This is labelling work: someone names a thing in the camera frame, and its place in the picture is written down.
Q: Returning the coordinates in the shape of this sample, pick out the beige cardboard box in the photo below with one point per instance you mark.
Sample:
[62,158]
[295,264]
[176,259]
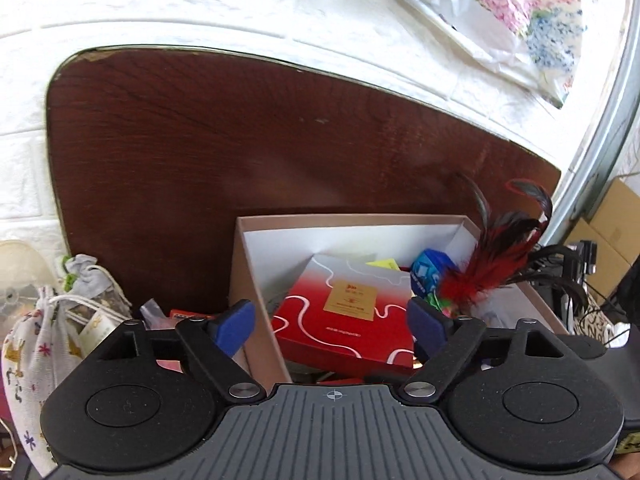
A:
[350,240]

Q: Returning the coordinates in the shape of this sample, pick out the black tripod device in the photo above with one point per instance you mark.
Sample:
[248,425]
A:
[582,255]

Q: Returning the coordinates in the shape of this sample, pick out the red gift box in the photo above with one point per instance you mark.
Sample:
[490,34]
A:
[325,330]

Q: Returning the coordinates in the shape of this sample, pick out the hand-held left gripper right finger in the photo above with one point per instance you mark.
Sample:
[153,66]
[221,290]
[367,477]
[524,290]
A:
[427,325]

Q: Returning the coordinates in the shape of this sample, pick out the grey door frame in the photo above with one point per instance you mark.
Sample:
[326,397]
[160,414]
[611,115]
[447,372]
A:
[615,110]

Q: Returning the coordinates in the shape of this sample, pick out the small red box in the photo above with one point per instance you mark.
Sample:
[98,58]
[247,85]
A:
[185,314]

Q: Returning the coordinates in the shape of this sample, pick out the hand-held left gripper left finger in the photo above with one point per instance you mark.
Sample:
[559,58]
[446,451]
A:
[232,327]

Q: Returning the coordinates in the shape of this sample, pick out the brown cardboard carton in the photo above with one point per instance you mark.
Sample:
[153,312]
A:
[615,220]

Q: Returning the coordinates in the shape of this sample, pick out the yellow paper item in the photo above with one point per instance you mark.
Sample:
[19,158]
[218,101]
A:
[385,263]

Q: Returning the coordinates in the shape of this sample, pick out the floral plastic bag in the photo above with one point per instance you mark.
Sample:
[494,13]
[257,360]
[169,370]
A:
[525,25]

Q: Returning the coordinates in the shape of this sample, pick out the red black feather shuttlecock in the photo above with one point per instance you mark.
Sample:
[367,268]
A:
[480,270]

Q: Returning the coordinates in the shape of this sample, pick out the brown wooden board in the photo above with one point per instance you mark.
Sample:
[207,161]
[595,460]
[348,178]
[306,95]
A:
[250,150]

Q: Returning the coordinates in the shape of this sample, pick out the blue cube package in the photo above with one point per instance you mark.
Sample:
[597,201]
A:
[425,272]

